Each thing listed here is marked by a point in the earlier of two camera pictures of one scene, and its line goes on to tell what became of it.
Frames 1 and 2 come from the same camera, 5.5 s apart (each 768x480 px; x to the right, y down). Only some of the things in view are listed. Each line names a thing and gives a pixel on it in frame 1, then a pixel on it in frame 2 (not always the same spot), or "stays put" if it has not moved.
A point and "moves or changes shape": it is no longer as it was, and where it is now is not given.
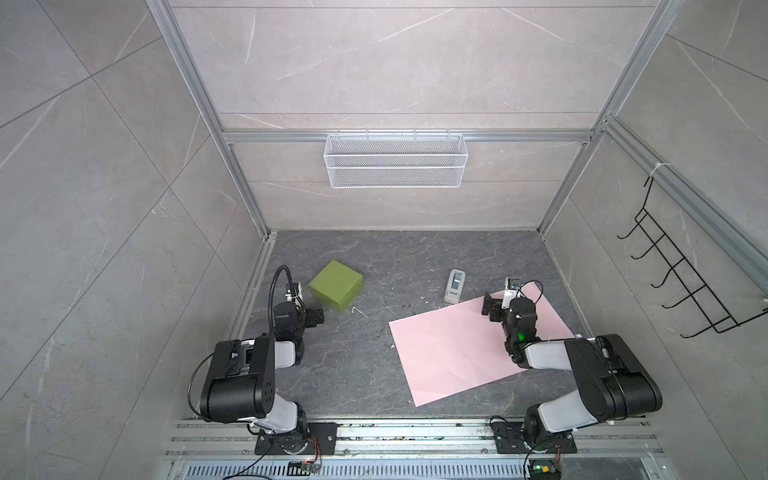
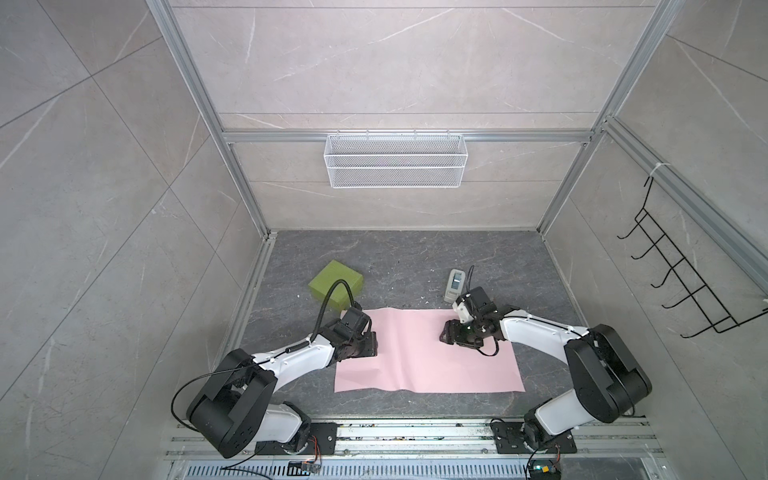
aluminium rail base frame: x=225 y=450 stays put
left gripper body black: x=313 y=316 to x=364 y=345
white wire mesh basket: x=395 y=161 stays put
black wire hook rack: x=720 y=321 stays put
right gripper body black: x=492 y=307 to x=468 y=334
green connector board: x=544 y=469 stays put
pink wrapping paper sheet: x=451 y=350 moves or changes shape
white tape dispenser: x=456 y=280 stays put
